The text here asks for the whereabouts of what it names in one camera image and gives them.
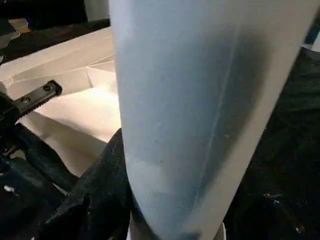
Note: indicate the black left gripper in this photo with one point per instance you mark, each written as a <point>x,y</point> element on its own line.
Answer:
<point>30,100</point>

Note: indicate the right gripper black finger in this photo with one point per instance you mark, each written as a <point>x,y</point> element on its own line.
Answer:
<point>95,200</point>

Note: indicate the white plastic table leg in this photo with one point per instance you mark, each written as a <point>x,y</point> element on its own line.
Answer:
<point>190,100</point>

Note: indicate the white plastic table top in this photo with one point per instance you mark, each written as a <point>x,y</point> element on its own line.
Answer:
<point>65,90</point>

